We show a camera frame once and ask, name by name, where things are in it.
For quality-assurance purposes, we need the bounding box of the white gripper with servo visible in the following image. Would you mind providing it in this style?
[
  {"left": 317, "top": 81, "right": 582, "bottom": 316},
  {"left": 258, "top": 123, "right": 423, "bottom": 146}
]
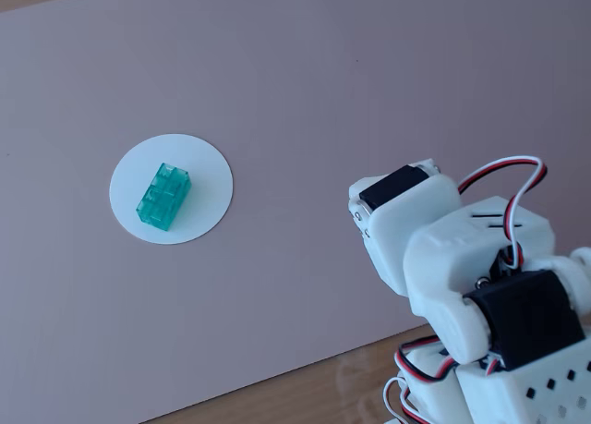
[{"left": 347, "top": 157, "right": 464, "bottom": 299}]

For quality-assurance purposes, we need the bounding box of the teal transparent lego brick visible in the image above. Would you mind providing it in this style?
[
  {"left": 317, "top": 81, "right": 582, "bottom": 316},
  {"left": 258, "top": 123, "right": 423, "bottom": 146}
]
[{"left": 135, "top": 162, "right": 192, "bottom": 233}]

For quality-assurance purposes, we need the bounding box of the white paper circle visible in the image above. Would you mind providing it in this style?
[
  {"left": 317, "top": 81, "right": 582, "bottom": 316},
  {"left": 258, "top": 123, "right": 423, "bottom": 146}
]
[{"left": 108, "top": 133, "right": 235, "bottom": 246}]

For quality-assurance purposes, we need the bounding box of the pale grey-pink table mat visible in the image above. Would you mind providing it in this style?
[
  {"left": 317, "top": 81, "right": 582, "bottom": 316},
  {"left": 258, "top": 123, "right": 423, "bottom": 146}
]
[{"left": 0, "top": 0, "right": 591, "bottom": 424}]

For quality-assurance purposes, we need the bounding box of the red white black gripper cable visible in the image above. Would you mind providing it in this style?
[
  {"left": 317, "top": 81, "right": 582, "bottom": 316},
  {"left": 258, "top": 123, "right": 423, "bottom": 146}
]
[{"left": 456, "top": 154, "right": 549, "bottom": 271}]

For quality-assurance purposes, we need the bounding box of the red white black base cable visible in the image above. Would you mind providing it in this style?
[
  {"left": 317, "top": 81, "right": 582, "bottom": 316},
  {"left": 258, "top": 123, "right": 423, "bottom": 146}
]
[{"left": 395, "top": 334, "right": 458, "bottom": 382}]

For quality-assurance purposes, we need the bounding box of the thin white looped cable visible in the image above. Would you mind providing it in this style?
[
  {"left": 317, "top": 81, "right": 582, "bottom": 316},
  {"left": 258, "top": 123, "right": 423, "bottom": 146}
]
[{"left": 381, "top": 376, "right": 428, "bottom": 424}]

